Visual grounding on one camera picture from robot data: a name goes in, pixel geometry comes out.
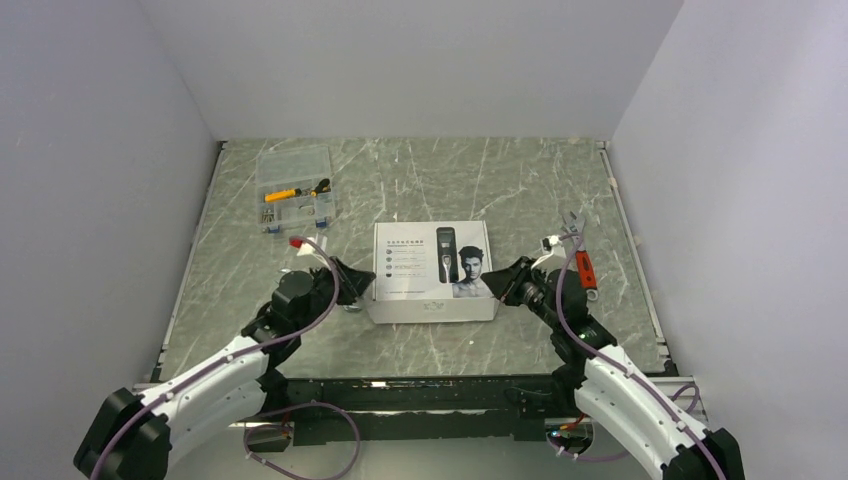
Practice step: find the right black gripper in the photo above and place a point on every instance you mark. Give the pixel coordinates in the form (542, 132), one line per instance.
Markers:
(507, 281)

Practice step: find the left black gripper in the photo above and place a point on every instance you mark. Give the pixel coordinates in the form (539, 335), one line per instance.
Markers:
(353, 282)

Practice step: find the white hair clipper box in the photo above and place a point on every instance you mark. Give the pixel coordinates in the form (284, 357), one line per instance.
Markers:
(431, 272)

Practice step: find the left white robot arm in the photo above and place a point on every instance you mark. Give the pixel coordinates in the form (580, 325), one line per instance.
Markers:
(141, 435)

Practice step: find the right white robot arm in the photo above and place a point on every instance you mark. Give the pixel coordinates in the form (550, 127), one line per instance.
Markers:
(598, 379)

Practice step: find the black yellow small tool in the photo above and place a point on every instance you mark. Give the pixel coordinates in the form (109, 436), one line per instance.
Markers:
(323, 186)

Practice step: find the clear plastic organizer box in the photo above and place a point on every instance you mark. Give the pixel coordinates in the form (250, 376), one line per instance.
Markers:
(301, 168)

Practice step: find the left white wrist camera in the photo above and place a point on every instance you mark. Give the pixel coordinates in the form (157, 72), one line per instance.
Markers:
(308, 246)

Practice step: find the red handled adjustable wrench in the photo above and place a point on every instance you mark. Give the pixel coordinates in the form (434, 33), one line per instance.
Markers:
(574, 226)

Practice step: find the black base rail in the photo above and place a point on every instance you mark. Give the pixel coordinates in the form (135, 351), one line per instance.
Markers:
(519, 407)

